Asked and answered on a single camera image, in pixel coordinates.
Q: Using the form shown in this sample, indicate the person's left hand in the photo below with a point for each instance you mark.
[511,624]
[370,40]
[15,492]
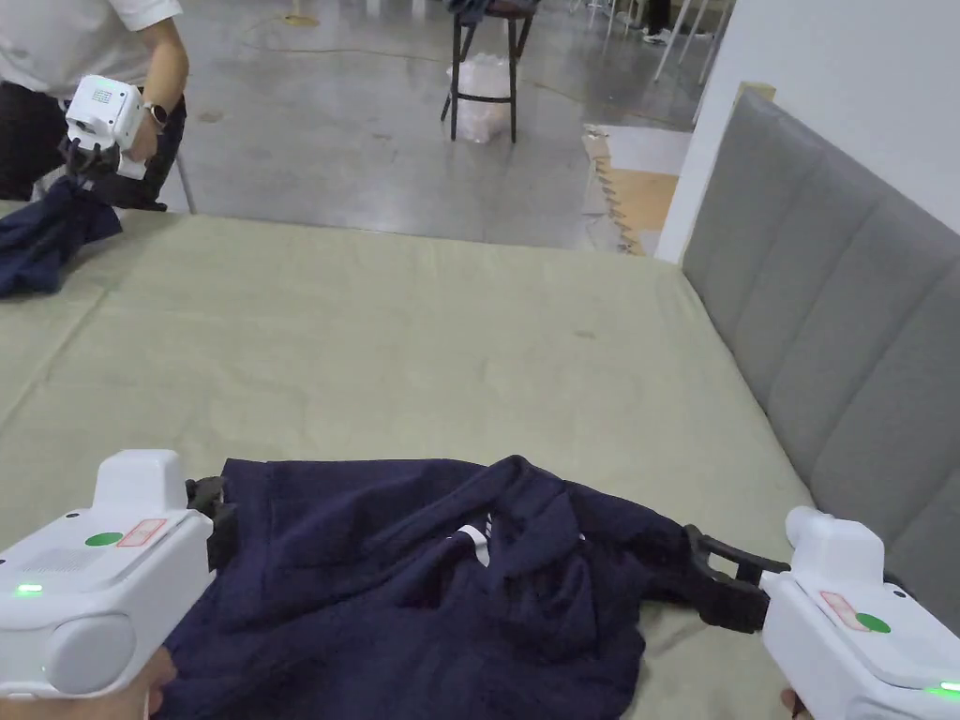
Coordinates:
[156,686]

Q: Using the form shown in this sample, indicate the brown cardboard sheet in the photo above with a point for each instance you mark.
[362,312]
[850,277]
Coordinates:
[641,187]

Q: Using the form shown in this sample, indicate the white plastic bag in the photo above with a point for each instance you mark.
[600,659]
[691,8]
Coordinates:
[480,97]

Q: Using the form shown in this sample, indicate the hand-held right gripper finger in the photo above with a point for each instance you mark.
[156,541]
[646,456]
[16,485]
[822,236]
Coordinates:
[739,564]

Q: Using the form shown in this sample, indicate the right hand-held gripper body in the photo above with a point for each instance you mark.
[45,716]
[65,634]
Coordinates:
[847,645]

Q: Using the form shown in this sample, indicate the dark blue shirt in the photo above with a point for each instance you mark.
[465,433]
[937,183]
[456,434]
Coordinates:
[390,600]
[45,240]

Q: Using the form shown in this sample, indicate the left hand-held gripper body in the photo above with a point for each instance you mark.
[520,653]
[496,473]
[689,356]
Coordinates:
[112,570]

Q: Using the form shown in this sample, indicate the bed with pale green sheet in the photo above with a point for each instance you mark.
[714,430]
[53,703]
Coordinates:
[375,345]

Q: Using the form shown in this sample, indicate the person's right hand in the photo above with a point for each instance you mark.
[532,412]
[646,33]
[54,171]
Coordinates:
[789,701]

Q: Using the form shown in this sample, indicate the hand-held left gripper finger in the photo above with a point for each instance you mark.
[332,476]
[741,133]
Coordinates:
[206,493]

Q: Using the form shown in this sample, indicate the grey padded headboard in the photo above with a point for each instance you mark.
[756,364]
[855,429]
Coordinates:
[832,315]

